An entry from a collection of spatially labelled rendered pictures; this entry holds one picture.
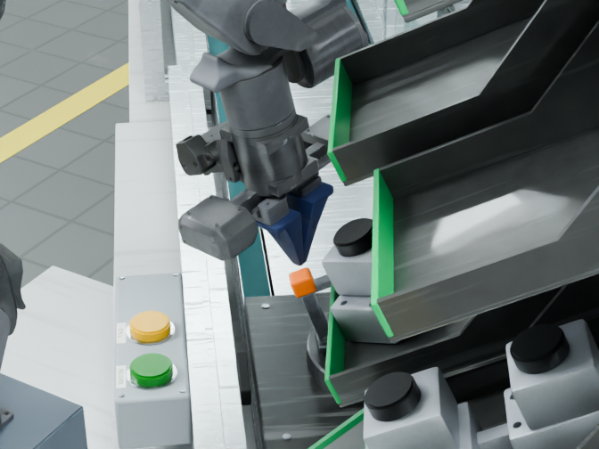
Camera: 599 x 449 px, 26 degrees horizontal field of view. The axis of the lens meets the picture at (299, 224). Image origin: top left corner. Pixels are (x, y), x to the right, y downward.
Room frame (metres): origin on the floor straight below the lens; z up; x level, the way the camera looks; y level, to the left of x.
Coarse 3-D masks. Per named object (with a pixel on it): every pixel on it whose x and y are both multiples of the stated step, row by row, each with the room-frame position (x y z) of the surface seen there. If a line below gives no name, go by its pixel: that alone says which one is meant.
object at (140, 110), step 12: (132, 0) 2.18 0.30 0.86; (132, 12) 2.12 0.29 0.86; (168, 12) 2.12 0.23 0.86; (132, 24) 2.07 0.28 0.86; (168, 24) 2.07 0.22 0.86; (132, 36) 2.02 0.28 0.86; (168, 36) 2.02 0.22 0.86; (132, 48) 1.96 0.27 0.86; (168, 48) 1.96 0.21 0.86; (132, 60) 1.92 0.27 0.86; (168, 60) 1.92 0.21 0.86; (132, 72) 1.87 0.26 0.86; (132, 84) 1.83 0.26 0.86; (132, 96) 1.78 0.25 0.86; (144, 96) 1.78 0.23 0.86; (132, 108) 1.74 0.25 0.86; (144, 108) 1.74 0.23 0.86; (156, 108) 1.74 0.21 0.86; (168, 108) 1.74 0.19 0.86; (132, 120) 1.70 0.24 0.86; (144, 120) 1.70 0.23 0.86; (156, 120) 1.70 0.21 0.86; (168, 120) 1.70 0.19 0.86
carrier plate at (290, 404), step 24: (264, 312) 1.06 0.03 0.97; (288, 312) 1.06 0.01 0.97; (264, 336) 1.02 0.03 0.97; (288, 336) 1.02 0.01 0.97; (264, 360) 0.98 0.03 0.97; (288, 360) 0.98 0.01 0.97; (264, 384) 0.94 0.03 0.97; (288, 384) 0.94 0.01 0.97; (312, 384) 0.94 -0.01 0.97; (264, 408) 0.91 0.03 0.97; (288, 408) 0.91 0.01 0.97; (312, 408) 0.91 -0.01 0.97; (336, 408) 0.91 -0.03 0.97; (360, 408) 0.91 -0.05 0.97; (264, 432) 0.87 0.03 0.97; (288, 432) 0.87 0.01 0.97; (312, 432) 0.87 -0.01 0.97
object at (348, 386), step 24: (504, 312) 0.63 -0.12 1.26; (528, 312) 0.63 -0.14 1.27; (336, 336) 0.69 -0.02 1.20; (432, 336) 0.68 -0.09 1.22; (456, 336) 0.64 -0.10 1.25; (480, 336) 0.64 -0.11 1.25; (504, 336) 0.63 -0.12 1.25; (336, 360) 0.67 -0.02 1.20; (360, 360) 0.68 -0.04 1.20; (384, 360) 0.64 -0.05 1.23; (408, 360) 0.64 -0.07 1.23; (432, 360) 0.64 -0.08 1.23; (456, 360) 0.64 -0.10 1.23; (480, 360) 0.64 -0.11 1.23; (336, 384) 0.64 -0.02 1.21; (360, 384) 0.64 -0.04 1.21
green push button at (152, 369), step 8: (136, 360) 0.97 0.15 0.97; (144, 360) 0.97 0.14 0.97; (152, 360) 0.97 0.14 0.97; (160, 360) 0.97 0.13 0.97; (168, 360) 0.97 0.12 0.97; (136, 368) 0.96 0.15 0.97; (144, 368) 0.96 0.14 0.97; (152, 368) 0.96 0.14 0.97; (160, 368) 0.96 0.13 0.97; (168, 368) 0.96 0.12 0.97; (136, 376) 0.95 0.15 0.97; (144, 376) 0.95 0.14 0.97; (152, 376) 0.95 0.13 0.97; (160, 376) 0.95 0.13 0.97; (168, 376) 0.96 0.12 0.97; (144, 384) 0.95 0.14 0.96; (152, 384) 0.95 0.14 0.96; (160, 384) 0.95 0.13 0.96
